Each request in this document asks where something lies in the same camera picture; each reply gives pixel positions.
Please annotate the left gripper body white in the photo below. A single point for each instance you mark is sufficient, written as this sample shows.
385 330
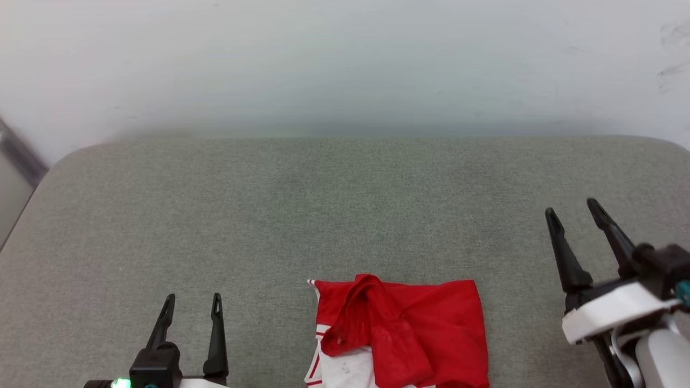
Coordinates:
156 369

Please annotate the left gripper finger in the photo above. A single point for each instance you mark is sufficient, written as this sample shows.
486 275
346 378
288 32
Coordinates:
217 350
161 326

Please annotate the red and white garment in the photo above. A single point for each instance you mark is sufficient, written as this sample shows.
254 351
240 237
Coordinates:
415 334

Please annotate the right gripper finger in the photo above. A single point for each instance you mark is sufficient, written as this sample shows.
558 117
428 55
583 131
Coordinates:
614 240
570 267

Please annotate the dark grey wall trim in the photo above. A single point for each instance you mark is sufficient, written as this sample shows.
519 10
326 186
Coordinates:
21 156

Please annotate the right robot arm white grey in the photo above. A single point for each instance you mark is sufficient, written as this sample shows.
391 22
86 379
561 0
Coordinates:
663 361

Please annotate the grey fabric sofa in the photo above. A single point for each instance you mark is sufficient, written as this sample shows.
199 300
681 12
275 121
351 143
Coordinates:
323 215

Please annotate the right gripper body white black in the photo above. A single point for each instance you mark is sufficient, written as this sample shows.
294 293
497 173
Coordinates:
614 310

